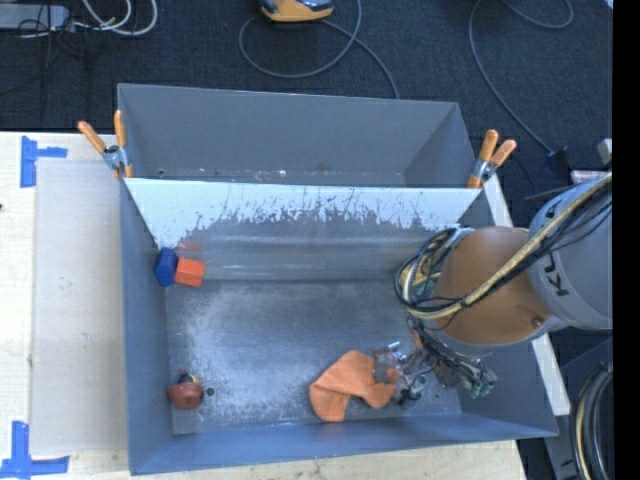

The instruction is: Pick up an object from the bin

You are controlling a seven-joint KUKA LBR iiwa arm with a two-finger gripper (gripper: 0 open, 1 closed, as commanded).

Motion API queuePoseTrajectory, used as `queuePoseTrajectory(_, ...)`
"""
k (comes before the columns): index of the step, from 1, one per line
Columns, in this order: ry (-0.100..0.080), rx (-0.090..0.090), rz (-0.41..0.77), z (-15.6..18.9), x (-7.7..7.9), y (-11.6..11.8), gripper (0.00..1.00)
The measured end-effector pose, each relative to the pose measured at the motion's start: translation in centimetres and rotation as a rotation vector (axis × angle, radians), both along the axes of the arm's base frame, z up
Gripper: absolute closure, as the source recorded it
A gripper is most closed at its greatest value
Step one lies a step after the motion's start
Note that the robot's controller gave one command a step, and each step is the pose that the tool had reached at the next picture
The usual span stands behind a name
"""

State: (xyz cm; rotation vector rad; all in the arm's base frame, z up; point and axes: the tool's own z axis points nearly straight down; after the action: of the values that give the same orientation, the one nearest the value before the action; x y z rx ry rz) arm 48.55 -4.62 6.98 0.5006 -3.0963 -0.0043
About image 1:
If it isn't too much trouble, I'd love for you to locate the red-brown toy animal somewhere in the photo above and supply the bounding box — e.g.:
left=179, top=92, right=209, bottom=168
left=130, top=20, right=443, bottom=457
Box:
left=166, top=369, right=205, bottom=411

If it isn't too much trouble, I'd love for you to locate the blue round block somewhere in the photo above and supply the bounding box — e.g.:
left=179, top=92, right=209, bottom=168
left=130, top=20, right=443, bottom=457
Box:
left=153, top=247, right=180, bottom=288

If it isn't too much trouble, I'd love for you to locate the grey metal bin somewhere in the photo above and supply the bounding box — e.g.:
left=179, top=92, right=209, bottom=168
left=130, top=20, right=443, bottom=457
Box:
left=116, top=82, right=560, bottom=477

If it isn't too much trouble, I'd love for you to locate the black cylinder on white bracket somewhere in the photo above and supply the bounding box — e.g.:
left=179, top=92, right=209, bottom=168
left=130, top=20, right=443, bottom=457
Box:
left=396, top=375, right=429, bottom=409

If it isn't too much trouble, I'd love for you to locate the orange block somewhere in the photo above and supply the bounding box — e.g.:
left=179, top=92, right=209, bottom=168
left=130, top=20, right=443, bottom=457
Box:
left=173, top=256, right=207, bottom=289

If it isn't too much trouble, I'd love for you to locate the orange cloth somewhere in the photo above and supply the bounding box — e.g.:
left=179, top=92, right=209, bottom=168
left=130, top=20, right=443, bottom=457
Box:
left=308, top=350, right=401, bottom=423

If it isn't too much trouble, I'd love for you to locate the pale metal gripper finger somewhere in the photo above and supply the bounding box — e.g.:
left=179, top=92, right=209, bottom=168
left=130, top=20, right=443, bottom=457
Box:
left=371, top=340, right=403, bottom=365
left=373, top=360, right=402, bottom=385

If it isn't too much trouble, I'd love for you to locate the pale wood board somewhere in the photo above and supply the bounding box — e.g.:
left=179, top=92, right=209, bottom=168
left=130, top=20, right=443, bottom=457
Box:
left=28, top=157, right=572, bottom=464

